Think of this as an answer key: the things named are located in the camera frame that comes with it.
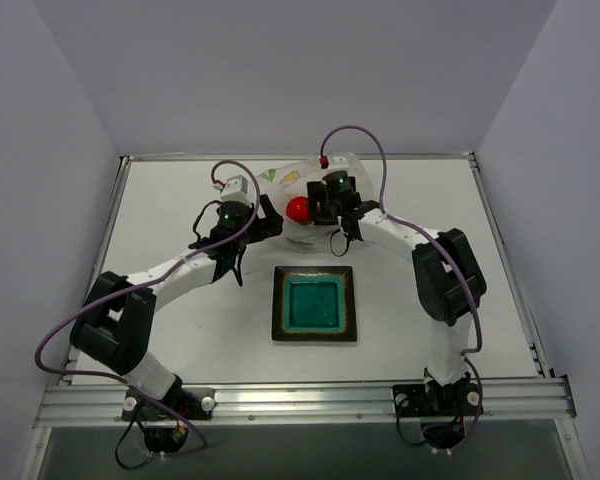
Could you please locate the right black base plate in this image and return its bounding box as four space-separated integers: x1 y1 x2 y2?
392 380 483 418

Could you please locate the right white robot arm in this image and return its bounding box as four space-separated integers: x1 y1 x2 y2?
307 170 487 413

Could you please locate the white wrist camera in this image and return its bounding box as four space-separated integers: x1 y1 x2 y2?
319 155 349 173
213 175 249 204

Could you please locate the translucent plastic bag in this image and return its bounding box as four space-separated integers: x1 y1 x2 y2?
257 152 377 253

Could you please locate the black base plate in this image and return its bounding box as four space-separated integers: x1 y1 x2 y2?
120 387 216 422
392 380 483 418

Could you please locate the teal square ceramic plate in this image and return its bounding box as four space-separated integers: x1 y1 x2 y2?
271 266 358 342

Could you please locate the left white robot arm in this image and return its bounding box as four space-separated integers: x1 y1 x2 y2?
70 194 283 419

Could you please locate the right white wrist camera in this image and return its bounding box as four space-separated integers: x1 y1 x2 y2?
319 155 349 173

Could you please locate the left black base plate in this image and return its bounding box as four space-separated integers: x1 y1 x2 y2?
120 387 216 422

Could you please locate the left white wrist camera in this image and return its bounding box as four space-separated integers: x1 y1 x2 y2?
213 175 249 204

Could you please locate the red fake apple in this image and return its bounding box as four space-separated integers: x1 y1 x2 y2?
285 196 311 224

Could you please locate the aluminium mounting rail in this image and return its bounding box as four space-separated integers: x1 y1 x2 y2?
34 378 576 428

